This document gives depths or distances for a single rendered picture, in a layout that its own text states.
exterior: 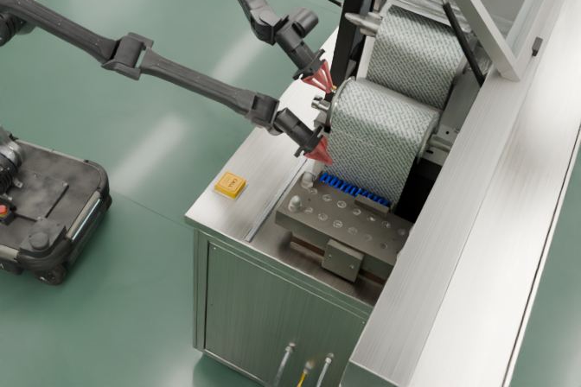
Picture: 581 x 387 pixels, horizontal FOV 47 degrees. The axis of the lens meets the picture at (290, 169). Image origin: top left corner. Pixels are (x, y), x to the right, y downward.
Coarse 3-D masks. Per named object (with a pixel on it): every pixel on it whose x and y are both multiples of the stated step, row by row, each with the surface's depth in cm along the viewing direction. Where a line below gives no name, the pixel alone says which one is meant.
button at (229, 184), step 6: (228, 174) 201; (234, 174) 201; (222, 180) 199; (228, 180) 200; (234, 180) 200; (240, 180) 200; (216, 186) 198; (222, 186) 198; (228, 186) 198; (234, 186) 198; (240, 186) 199; (222, 192) 198; (228, 192) 197; (234, 192) 197; (234, 198) 198
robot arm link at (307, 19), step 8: (296, 8) 177; (304, 8) 176; (264, 16) 172; (272, 16) 172; (288, 16) 175; (296, 16) 175; (304, 16) 174; (312, 16) 175; (272, 24) 171; (280, 24) 174; (304, 24) 174; (312, 24) 175; (272, 32) 173; (304, 32) 175; (272, 40) 176
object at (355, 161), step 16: (336, 144) 182; (352, 144) 179; (368, 144) 176; (336, 160) 186; (352, 160) 183; (368, 160) 180; (384, 160) 178; (400, 160) 175; (336, 176) 191; (352, 176) 188; (368, 176) 185; (384, 176) 182; (400, 176) 179; (368, 192) 189; (384, 192) 186; (400, 192) 183
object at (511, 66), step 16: (464, 0) 122; (544, 0) 144; (448, 16) 124; (464, 16) 125; (480, 16) 123; (544, 16) 142; (480, 32) 125; (496, 32) 126; (528, 32) 136; (464, 48) 127; (496, 48) 126; (528, 48) 133; (496, 64) 128; (512, 64) 127; (480, 80) 130; (512, 80) 129
